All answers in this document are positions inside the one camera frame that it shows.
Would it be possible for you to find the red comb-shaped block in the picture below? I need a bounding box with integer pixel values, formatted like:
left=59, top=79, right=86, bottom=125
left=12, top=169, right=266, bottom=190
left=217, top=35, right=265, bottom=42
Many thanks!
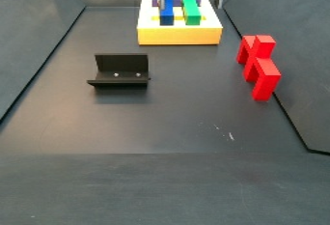
left=237, top=35, right=281, bottom=101

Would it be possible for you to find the yellow base board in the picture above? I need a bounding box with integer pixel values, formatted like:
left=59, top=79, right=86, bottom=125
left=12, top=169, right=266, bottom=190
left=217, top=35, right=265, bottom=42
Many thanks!
left=137, top=0, right=223, bottom=45

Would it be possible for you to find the blue block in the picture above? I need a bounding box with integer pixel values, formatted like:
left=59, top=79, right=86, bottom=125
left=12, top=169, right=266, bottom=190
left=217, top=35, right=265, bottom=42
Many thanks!
left=161, top=0, right=174, bottom=26

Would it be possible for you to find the green block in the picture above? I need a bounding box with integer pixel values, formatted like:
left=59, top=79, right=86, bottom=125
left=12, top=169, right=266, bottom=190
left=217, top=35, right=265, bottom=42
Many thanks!
left=182, top=0, right=202, bottom=26

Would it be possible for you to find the black angle bracket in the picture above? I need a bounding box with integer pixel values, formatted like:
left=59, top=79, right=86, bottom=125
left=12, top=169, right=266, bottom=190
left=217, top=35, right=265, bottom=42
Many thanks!
left=87, top=53, right=150, bottom=87

